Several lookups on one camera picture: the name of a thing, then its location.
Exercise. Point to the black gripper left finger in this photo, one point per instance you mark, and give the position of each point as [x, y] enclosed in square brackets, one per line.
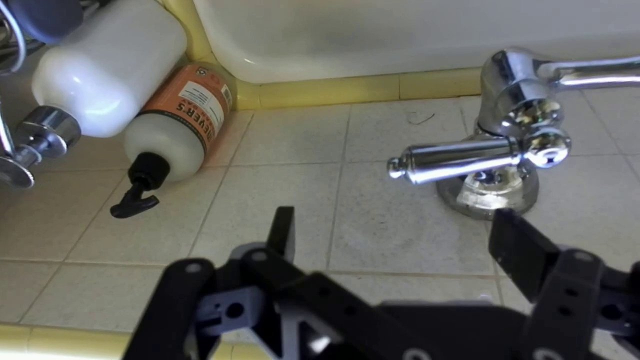
[266, 300]

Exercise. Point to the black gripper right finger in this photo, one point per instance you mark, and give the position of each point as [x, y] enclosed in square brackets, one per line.
[567, 300]

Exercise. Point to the soap bottle with orange label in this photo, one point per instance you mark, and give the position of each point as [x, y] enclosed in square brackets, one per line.
[180, 121]

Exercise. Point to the chrome metal utensil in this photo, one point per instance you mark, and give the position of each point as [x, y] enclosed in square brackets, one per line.
[41, 140]

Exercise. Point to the white plastic bottle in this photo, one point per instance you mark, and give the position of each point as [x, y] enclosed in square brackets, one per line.
[106, 67]

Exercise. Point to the white porcelain sink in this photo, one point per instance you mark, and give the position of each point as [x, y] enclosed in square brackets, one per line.
[413, 33]

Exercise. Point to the chrome wall faucet body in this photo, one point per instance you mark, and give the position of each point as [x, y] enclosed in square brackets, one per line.
[512, 87]

